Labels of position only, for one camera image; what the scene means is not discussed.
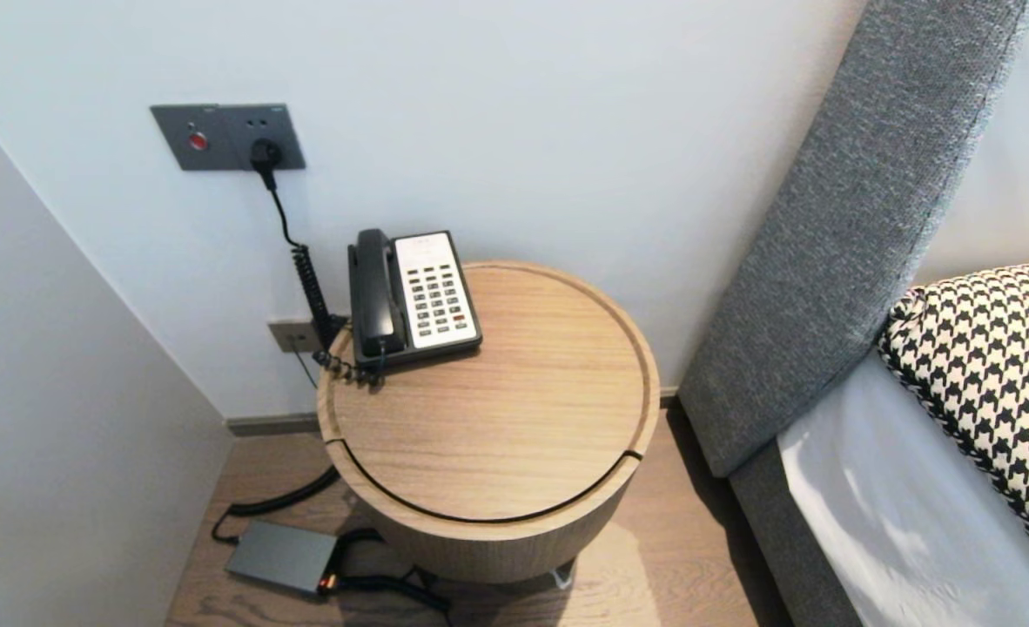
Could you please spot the beige wall phone socket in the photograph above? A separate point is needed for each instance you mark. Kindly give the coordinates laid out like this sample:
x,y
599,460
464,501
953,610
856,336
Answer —
x,y
292,334

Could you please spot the round wooden side table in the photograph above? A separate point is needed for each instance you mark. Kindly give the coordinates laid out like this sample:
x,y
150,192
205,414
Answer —
x,y
497,374

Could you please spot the grey fabric headboard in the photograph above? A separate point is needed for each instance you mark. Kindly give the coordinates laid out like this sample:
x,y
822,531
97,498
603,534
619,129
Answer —
x,y
854,218

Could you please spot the black white desk telephone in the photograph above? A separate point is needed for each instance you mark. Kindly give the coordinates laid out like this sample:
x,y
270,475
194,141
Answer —
x,y
436,296

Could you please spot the grey power adapter box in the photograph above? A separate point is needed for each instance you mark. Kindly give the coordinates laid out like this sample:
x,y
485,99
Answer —
x,y
279,556

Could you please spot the black white houndstooth pillow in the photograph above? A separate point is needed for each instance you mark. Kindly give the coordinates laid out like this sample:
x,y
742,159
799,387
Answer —
x,y
993,383

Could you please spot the curved wooden table drawer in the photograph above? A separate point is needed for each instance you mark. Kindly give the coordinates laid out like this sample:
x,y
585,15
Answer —
x,y
480,549

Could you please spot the dark grey wall socket panel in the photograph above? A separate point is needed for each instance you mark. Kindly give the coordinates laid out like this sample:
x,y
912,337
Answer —
x,y
218,133

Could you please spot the grey upholstered bed base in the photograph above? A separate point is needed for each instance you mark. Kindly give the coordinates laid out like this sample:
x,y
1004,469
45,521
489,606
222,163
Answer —
x,y
784,549

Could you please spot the black telephone handset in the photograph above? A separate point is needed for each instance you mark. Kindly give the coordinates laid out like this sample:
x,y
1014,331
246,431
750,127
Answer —
x,y
376,296

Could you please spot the brown wooden skirting board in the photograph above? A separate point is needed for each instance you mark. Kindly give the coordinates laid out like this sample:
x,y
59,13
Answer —
x,y
271,423

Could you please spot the white bed sheet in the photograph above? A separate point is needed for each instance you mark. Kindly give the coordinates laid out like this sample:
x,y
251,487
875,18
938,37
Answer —
x,y
897,522

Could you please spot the black power plug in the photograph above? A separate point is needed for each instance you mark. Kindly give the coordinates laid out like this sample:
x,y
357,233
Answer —
x,y
265,158

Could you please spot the white table leg pad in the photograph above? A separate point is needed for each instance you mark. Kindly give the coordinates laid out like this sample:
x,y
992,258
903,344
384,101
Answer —
x,y
564,575

